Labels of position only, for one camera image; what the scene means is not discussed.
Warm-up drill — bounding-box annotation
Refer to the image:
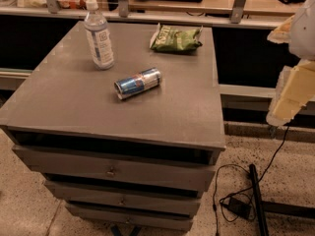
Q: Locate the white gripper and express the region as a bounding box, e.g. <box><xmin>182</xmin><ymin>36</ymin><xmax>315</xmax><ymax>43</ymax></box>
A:
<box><xmin>266</xmin><ymin>0</ymin><xmax>315</xmax><ymax>126</ymax></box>

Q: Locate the clear plastic water bottle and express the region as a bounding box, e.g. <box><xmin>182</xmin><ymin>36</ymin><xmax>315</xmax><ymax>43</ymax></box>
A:
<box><xmin>84</xmin><ymin>0</ymin><xmax>114</xmax><ymax>70</ymax></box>

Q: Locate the green chip bag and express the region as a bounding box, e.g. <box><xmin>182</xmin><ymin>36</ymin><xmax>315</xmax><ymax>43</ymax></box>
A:
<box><xmin>150</xmin><ymin>24</ymin><xmax>203</xmax><ymax>53</ymax></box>

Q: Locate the black metal floor bar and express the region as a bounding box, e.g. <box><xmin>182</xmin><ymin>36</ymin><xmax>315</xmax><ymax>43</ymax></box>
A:
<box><xmin>249</xmin><ymin>164</ymin><xmax>315</xmax><ymax>236</ymax></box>

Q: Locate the top grey drawer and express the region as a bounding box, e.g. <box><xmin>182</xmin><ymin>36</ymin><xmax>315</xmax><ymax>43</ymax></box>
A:
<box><xmin>13</xmin><ymin>146</ymin><xmax>214</xmax><ymax>192</ymax></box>

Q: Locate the grey drawer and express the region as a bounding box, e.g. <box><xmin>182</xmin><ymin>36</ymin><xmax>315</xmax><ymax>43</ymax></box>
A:
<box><xmin>13</xmin><ymin>146</ymin><xmax>214</xmax><ymax>192</ymax></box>
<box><xmin>44</xmin><ymin>180</ymin><xmax>200</xmax><ymax>217</ymax></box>
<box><xmin>65</xmin><ymin>204</ymin><xmax>193</xmax><ymax>231</ymax></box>

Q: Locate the black power adapter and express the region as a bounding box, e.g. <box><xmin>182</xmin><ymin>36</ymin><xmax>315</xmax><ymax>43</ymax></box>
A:
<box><xmin>227</xmin><ymin>197</ymin><xmax>251</xmax><ymax>219</ymax></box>

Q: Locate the blue silver energy drink can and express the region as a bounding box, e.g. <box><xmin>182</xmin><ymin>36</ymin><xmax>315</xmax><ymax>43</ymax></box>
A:
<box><xmin>114</xmin><ymin>68</ymin><xmax>162</xmax><ymax>99</ymax></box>

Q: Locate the grey drawer cabinet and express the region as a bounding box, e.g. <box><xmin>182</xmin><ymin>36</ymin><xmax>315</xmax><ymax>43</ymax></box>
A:
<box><xmin>0</xmin><ymin>24</ymin><xmax>225</xmax><ymax>220</ymax></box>

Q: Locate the middle grey drawer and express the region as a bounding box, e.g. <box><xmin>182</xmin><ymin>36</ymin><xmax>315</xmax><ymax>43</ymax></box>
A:
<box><xmin>44</xmin><ymin>180</ymin><xmax>200</xmax><ymax>217</ymax></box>

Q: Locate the bottom grey drawer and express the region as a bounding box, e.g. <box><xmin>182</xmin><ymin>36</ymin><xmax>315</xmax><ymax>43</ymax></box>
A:
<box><xmin>65</xmin><ymin>204</ymin><xmax>193</xmax><ymax>231</ymax></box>

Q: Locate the black power cable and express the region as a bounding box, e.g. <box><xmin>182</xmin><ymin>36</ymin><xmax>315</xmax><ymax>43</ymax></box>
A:
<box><xmin>212</xmin><ymin>125</ymin><xmax>291</xmax><ymax>236</ymax></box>

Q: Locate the metal railing frame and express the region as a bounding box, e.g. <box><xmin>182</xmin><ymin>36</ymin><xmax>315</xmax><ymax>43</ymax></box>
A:
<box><xmin>0</xmin><ymin>0</ymin><xmax>302</xmax><ymax>28</ymax></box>

